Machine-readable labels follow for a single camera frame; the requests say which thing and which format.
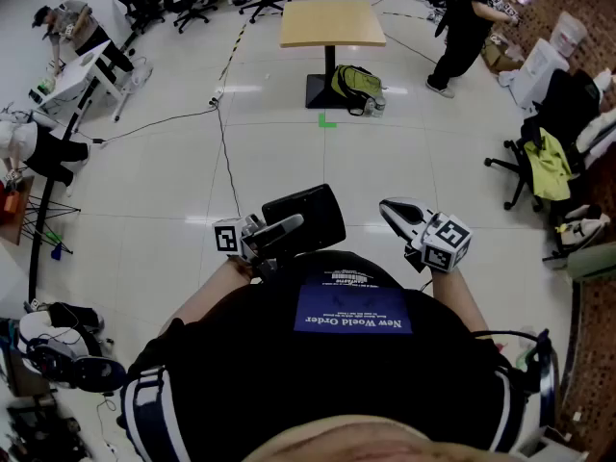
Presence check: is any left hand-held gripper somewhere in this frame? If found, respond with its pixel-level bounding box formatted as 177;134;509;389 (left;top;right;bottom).
212;213;305;283

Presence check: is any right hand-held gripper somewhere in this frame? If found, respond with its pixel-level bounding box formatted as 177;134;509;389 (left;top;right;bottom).
379;196;474;273

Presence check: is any person's left forearm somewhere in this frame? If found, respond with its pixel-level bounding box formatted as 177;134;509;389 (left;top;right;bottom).
158;256;252;336

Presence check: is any person's right forearm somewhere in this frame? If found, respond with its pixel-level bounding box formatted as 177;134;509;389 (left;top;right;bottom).
430;267;490;334

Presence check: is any black office chair with clothes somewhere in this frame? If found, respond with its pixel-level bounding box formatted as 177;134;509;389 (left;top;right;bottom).
484;67;603;214

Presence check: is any green backpack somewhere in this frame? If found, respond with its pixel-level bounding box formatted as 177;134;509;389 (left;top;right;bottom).
330;64;386;117

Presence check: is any yellow-green jacket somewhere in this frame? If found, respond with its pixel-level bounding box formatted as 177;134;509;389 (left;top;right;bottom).
523;127;574;201

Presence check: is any person's black shirt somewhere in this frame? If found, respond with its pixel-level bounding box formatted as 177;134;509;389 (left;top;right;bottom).
127;250;526;462

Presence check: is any yellow black striped tape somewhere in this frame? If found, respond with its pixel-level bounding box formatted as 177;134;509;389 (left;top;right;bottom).
218;21;249;82

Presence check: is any cardboard box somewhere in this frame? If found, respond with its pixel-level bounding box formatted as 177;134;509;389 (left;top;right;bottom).
480;34;526;74

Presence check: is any white appliance box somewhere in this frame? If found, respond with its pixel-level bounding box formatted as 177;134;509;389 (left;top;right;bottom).
509;38;572;110

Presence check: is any person's chin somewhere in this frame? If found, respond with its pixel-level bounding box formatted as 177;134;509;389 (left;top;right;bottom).
244;414;530;462

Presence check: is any white plastic bin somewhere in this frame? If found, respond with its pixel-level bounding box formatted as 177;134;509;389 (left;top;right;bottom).
550;11;589;59

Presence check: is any white black headset device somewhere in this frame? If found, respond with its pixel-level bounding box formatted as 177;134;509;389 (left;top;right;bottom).
17;300;129;395

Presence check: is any white desk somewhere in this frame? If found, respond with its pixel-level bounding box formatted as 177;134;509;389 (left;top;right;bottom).
28;40;127;124

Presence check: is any black floor cable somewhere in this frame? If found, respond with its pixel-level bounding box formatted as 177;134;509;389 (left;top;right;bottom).
89;105;243;219

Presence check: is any wooden pedestal table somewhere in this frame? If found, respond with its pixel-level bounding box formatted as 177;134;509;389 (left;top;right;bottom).
279;0;388;110

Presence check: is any navy white backpack strap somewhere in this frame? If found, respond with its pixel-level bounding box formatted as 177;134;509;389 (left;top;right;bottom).
494;368;526;452
119;367;180;462

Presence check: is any black wire stand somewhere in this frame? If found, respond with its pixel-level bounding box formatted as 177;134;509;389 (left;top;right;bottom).
21;193;82;255

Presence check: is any black metal frame bar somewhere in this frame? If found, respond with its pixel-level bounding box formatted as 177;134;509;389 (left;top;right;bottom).
27;77;97;303

